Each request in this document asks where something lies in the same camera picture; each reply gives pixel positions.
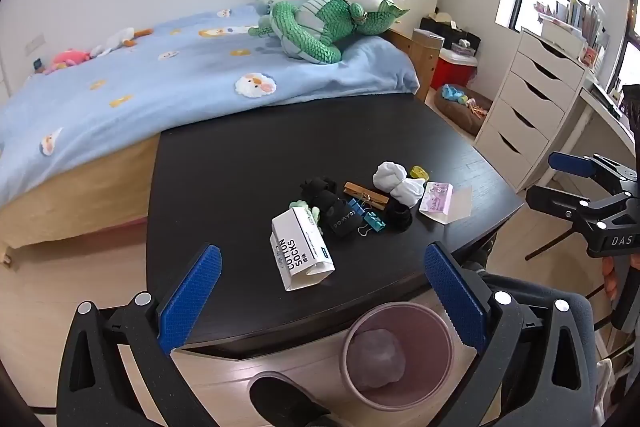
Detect black sock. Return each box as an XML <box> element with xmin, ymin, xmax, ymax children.
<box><xmin>382</xmin><ymin>202</ymin><xmax>414</xmax><ymax>232</ymax></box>

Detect white drawer unit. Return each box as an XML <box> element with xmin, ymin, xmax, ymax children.
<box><xmin>474</xmin><ymin>27</ymin><xmax>587</xmax><ymax>192</ymax></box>

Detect wooden bed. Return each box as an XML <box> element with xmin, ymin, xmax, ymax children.
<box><xmin>0</xmin><ymin>27</ymin><xmax>446</xmax><ymax>258</ymax></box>

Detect red cooler box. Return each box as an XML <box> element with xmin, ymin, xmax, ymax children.
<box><xmin>431</xmin><ymin>48</ymin><xmax>478</xmax><ymax>90</ymax></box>

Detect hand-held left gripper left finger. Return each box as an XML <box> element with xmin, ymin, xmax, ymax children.
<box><xmin>56</xmin><ymin>244</ymin><xmax>223</xmax><ymax>427</ymax></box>

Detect cream hat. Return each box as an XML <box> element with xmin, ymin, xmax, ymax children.
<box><xmin>422</xmin><ymin>9</ymin><xmax>463</xmax><ymax>28</ymax></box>

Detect green dragon plush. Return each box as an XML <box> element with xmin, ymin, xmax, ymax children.
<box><xmin>248</xmin><ymin>0</ymin><xmax>411</xmax><ymax>65</ymax></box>

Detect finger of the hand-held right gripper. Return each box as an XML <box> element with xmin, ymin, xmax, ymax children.
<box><xmin>525</xmin><ymin>185</ymin><xmax>621</xmax><ymax>222</ymax></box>
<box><xmin>548</xmin><ymin>152</ymin><xmax>637</xmax><ymax>196</ymax></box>

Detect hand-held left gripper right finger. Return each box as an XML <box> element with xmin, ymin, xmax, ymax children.
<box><xmin>424</xmin><ymin>241</ymin><xmax>601</xmax><ymax>427</ymax></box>

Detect crumpled clear plastic bag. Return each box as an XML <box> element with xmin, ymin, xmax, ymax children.
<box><xmin>350</xmin><ymin>329</ymin><xmax>406</xmax><ymax>390</ymax></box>

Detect white goose plush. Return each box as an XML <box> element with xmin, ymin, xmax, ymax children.
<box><xmin>90</xmin><ymin>27</ymin><xmax>153</xmax><ymax>58</ymax></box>

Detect pink trash bin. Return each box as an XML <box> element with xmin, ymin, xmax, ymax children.
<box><xmin>341</xmin><ymin>302</ymin><xmax>455</xmax><ymax>410</ymax></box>

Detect black wrist wrap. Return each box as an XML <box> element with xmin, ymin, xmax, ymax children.
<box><xmin>299</xmin><ymin>177</ymin><xmax>359</xmax><ymax>238</ymax></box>

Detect teal binder clip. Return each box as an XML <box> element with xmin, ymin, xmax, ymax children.
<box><xmin>357</xmin><ymin>213</ymin><xmax>386</xmax><ymax>236</ymax></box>

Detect black shoe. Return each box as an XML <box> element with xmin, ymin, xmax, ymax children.
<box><xmin>248</xmin><ymin>372</ymin><xmax>346</xmax><ymax>427</ymax></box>

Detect black storage bag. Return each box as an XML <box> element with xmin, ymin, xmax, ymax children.
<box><xmin>419</xmin><ymin>14</ymin><xmax>482</xmax><ymax>54</ymax></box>

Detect pink plush toy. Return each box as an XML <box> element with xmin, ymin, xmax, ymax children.
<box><xmin>44</xmin><ymin>49</ymin><xmax>93</xmax><ymax>75</ymax></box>

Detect brown pet bed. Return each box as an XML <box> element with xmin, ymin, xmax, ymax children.
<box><xmin>434</xmin><ymin>84</ymin><xmax>493</xmax><ymax>138</ymax></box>

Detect white socks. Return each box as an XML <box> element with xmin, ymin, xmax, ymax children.
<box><xmin>372</xmin><ymin>161</ymin><xmax>426</xmax><ymax>208</ymax></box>

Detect pink clear plastic wrapper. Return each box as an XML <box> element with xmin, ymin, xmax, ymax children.
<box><xmin>418</xmin><ymin>181</ymin><xmax>473</xmax><ymax>225</ymax></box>

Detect wooden clothespin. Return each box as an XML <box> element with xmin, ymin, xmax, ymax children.
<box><xmin>344</xmin><ymin>181</ymin><xmax>390</xmax><ymax>209</ymax></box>

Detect row of books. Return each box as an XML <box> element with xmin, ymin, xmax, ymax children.
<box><xmin>535</xmin><ymin>0</ymin><xmax>612</xmax><ymax>68</ymax></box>

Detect pale green socks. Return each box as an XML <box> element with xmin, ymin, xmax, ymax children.
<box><xmin>289</xmin><ymin>200</ymin><xmax>321</xmax><ymax>228</ymax></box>

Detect person's right hand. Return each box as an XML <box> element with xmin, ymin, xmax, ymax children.
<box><xmin>601</xmin><ymin>255</ymin><xmax>621</xmax><ymax>305</ymax></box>

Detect white cardboard sock box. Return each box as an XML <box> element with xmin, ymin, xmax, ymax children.
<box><xmin>271</xmin><ymin>206</ymin><xmax>337</xmax><ymax>292</ymax></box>

